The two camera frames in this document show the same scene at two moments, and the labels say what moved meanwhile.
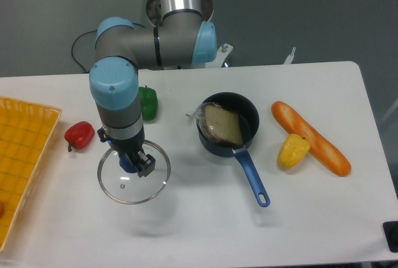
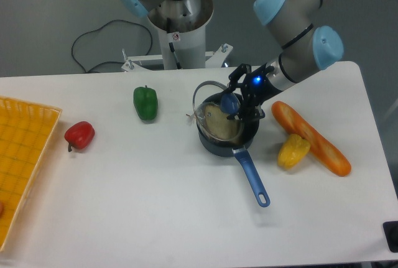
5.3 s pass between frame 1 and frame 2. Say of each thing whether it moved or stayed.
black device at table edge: stayed
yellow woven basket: stayed
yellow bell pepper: stayed
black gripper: moved
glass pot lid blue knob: moved
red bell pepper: stayed
